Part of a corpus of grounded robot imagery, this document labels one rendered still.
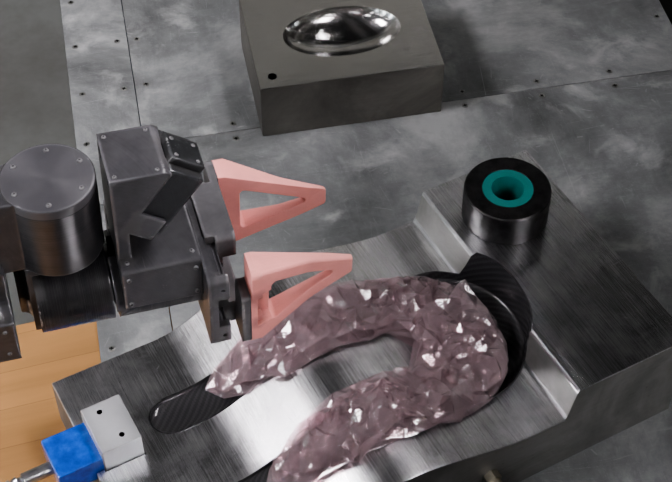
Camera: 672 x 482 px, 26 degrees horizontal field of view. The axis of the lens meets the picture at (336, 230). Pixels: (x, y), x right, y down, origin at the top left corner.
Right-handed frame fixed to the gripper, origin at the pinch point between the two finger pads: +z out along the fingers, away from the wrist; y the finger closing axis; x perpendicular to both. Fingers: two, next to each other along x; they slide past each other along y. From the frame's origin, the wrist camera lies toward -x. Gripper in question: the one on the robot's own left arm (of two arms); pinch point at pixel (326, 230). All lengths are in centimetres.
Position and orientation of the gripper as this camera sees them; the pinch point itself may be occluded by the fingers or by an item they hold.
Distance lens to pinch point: 97.2
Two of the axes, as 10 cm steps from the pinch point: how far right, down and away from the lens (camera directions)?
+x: -0.3, 6.6, 7.5
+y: -2.8, -7.2, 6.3
